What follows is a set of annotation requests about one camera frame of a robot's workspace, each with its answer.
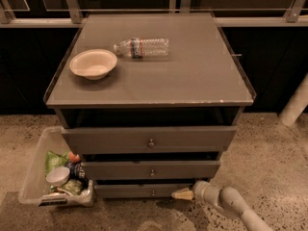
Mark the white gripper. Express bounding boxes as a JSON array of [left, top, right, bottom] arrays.
[[171, 181, 222, 208]]

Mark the grey bottom drawer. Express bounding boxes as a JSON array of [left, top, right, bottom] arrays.
[[94, 183, 192, 198]]

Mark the grey drawer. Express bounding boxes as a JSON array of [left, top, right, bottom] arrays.
[[82, 161, 220, 180], [94, 183, 192, 198], [62, 126, 237, 155]]

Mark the grey middle drawer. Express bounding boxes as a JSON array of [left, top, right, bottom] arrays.
[[82, 161, 220, 180]]

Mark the grey drawer cabinet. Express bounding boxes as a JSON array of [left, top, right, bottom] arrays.
[[44, 13, 255, 186]]

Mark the grey top drawer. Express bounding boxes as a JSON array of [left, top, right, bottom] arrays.
[[62, 126, 237, 155]]

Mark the dark blue snack bag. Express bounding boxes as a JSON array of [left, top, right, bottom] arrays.
[[65, 161, 89, 187]]

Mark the green snack packet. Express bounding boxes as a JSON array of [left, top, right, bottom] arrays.
[[58, 179, 83, 196]]

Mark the orange capped item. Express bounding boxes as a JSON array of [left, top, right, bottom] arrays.
[[68, 152, 81, 163]]

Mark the small white cup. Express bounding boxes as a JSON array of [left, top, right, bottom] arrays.
[[46, 167, 70, 186]]

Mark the green chip bag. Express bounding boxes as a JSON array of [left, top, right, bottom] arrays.
[[45, 150, 69, 174]]

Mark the clear plastic storage bin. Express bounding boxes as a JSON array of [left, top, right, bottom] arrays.
[[18, 126, 93, 207]]

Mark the clear plastic water bottle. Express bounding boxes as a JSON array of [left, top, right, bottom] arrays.
[[114, 38, 169, 59]]

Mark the beige paper bowl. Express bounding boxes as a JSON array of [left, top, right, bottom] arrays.
[[69, 49, 117, 80]]

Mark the metal railing frame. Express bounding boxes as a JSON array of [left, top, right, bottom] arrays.
[[0, 0, 308, 28]]

